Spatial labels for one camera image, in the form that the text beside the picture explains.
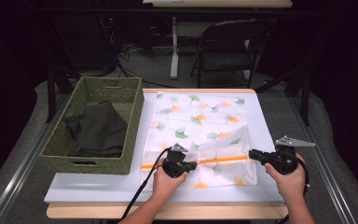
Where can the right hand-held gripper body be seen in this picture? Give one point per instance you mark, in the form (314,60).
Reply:
(282,160)

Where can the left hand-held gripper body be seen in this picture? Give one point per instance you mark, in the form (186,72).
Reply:
(174,163)

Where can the leaf print zipper bag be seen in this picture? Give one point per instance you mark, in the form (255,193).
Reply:
(205,130)

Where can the dark green cloth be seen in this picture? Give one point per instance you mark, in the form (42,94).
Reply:
(101,130)

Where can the green woven basket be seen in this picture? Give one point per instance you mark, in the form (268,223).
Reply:
(59,143)

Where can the person's left hand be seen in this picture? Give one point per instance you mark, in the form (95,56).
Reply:
(166,186)

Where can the person's right hand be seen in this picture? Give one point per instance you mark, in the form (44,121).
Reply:
(290,183)

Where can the white board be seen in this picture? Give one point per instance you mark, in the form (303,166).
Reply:
(90,189)

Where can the black folding chair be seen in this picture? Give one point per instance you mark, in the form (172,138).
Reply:
(227,59)

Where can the white desk leg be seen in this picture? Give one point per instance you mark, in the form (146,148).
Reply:
(174,49)

